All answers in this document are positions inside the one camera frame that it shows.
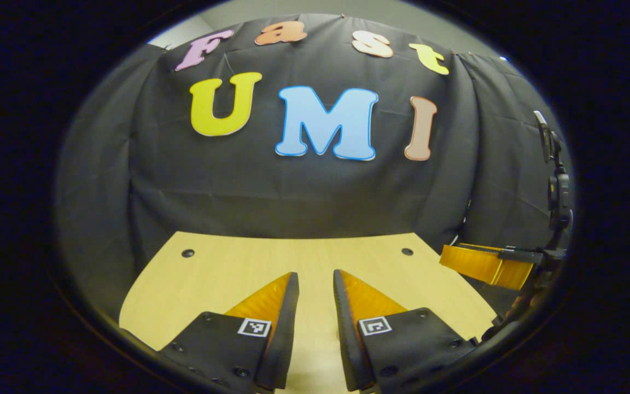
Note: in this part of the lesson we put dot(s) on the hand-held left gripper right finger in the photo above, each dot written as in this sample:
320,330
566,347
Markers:
346,339

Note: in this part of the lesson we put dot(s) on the black backdrop cloth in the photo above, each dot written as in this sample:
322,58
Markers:
293,197

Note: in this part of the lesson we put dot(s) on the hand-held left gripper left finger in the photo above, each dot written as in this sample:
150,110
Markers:
285,334

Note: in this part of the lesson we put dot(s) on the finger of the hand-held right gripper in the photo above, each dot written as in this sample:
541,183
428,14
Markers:
484,265

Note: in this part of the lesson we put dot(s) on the wooden desktop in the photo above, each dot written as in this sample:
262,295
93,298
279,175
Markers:
227,273

